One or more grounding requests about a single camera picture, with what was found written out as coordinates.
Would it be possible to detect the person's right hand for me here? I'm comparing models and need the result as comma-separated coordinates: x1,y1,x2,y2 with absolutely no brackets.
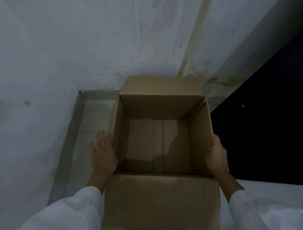
205,134,229,176

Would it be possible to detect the person's left hand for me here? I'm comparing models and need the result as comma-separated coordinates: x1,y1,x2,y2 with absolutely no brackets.
89,130,119,176

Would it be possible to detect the brown cardboard box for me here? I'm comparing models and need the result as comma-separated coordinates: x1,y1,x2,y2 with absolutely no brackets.
102,76,221,230

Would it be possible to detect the person's right forearm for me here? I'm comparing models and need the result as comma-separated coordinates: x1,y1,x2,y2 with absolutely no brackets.
214,172,303,230

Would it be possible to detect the person's left forearm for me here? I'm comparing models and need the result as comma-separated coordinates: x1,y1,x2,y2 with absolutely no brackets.
18,171,113,230

